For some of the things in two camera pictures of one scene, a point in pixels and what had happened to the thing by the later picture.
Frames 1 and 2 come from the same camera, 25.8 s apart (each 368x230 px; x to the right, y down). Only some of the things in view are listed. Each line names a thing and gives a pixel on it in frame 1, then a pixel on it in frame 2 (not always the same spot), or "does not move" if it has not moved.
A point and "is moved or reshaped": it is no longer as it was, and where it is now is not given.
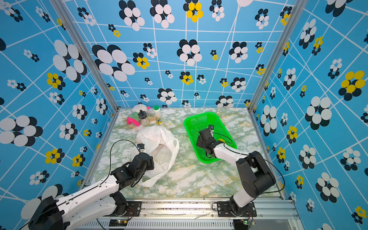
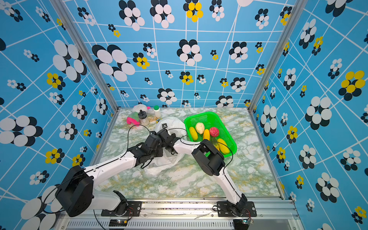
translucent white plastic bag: (163, 145) is moved or reshaped
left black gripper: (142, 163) -> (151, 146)
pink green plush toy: (133, 118) does not move
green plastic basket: (194, 124) does not move
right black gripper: (199, 142) -> (173, 135)
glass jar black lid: (144, 120) does not move
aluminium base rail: (199, 214) does not move
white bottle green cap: (157, 111) does not move
